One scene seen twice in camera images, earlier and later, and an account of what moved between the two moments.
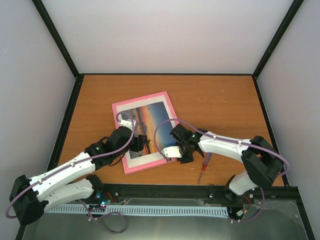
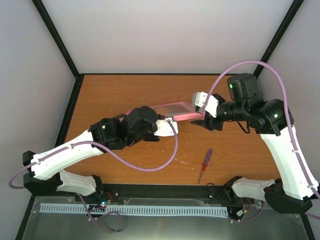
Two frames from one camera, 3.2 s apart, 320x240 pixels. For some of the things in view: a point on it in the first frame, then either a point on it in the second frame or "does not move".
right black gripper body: (189, 159) -> (210, 123)
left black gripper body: (138, 146) -> (156, 139)
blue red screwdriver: (205, 165) does not move
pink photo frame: (149, 115) -> (178, 111)
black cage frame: (254, 75) does not move
